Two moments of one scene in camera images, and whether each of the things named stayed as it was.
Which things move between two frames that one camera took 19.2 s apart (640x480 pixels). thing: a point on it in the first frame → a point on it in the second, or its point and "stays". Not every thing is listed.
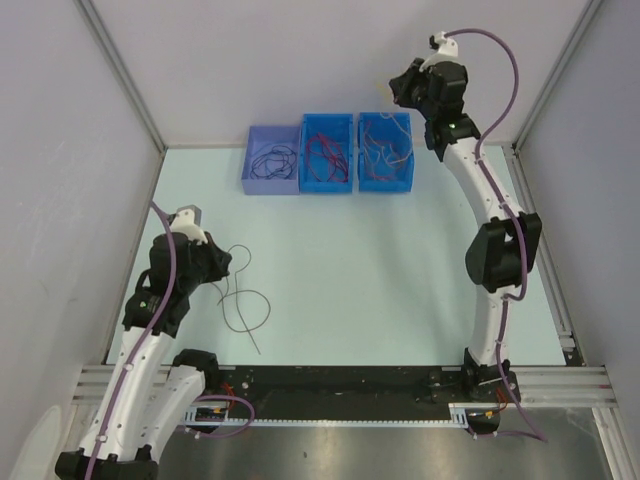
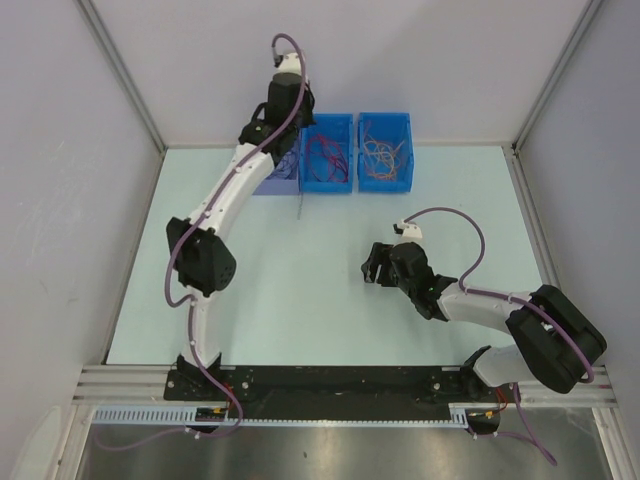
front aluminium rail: [540, 385] stays
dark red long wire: [326, 159] stays
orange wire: [386, 143] → [376, 146]
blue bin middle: [326, 163] stays
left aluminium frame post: [98, 22] stays
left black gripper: [218, 257] → [307, 120]
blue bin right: [385, 152] stays
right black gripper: [400, 86] → [378, 255]
